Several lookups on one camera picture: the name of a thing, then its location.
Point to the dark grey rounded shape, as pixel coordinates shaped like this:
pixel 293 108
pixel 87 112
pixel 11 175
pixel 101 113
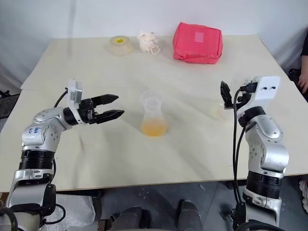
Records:
pixel 188 215
pixel 131 219

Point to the bystander bare hand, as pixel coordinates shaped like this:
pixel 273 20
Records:
pixel 304 83

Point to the white sneaker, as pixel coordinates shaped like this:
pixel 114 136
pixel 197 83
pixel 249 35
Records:
pixel 304 190

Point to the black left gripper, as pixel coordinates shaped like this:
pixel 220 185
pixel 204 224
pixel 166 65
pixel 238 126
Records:
pixel 86 113

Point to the white mesh bath pouf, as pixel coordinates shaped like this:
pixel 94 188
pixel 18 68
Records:
pixel 146 41

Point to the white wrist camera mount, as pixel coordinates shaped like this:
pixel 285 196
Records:
pixel 267 89
pixel 73 93

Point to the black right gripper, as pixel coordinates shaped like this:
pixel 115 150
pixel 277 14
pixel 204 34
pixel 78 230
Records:
pixel 244 101

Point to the red fabric pouch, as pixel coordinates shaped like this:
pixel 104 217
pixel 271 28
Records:
pixel 195 48

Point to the clear tape roll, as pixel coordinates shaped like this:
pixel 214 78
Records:
pixel 119 47

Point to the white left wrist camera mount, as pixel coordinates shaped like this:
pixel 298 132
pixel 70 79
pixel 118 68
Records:
pixel 73 93

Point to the clear flask with orange liquid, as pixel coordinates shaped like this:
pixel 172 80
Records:
pixel 154 128

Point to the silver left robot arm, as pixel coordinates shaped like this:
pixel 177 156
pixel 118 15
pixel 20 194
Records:
pixel 36 134

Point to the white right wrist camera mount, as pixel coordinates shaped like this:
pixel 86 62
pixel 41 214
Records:
pixel 267 89

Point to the dark mesh panel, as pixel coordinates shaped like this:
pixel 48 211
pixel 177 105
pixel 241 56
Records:
pixel 8 103

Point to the clear crumpled plastic bag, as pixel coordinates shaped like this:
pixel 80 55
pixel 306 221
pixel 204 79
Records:
pixel 77 209

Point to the bystander black sleeve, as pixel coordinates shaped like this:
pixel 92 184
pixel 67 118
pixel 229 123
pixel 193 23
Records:
pixel 305 53

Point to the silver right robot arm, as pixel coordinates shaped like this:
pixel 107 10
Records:
pixel 267 134

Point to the metal table frame bracket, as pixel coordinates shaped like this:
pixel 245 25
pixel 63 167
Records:
pixel 107 222
pixel 231 217

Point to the black chair base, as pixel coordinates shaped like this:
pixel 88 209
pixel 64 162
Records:
pixel 294 74

